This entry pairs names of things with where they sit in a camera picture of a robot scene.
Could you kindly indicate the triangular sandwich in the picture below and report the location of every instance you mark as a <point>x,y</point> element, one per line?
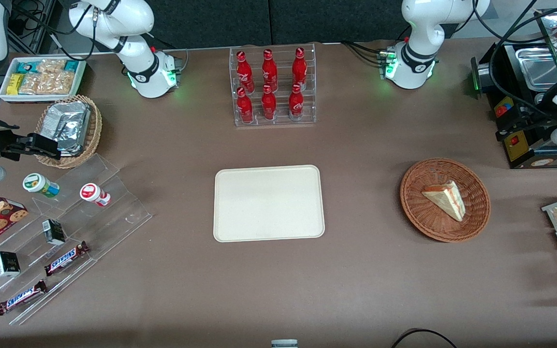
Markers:
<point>447,199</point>

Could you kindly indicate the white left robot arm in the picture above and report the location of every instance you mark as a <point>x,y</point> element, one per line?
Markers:
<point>418,34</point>

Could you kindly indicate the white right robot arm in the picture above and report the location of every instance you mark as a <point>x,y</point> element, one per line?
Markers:
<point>136,53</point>

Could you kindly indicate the white rectangular snack tray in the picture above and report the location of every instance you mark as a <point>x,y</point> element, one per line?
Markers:
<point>3,94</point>

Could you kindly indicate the light wicker basket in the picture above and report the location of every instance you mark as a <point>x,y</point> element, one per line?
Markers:
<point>95,128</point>

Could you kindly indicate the beige plastic tray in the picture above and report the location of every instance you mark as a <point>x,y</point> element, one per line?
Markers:
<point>269,203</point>

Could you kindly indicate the brown wicker basket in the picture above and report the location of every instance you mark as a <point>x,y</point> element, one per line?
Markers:
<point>423,212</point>

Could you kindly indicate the silver foil packet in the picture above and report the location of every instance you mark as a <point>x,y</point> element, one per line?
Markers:
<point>68,125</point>

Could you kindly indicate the green lid yogurt cup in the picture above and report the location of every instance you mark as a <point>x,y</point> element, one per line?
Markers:
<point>36,183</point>

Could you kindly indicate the yellow snack packet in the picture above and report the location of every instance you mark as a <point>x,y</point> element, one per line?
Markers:
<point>15,84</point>

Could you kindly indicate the red lid yogurt cup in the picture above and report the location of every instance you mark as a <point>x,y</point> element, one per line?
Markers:
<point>90,192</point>

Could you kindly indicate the clear peanut snack bag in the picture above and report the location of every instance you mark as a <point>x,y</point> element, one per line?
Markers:
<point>60,83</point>
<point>51,66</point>
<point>32,83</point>

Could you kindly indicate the teal snack packet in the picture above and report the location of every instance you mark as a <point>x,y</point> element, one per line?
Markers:
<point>71,65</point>
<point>27,67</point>

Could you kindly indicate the small black carton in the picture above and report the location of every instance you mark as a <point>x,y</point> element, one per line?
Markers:
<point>7,264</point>
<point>54,232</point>

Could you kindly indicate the clear acrylic stepped display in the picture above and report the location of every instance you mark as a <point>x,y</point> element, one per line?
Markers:
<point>114,217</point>

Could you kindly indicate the brown Snickers bar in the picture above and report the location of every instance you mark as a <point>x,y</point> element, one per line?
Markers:
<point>21,297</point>
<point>65,258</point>

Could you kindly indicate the red cola bottle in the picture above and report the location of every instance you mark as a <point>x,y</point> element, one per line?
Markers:
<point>296,105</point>
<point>300,70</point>
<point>269,72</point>
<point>244,72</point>
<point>269,106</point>
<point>244,108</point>

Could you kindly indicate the clear acrylic bottle rack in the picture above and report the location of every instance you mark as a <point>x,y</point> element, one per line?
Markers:
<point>283,48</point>

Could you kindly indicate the small grey white device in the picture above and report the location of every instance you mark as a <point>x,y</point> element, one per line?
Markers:
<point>284,343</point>

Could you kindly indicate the black food warmer machine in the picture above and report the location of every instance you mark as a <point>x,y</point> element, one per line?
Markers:
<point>513,125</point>

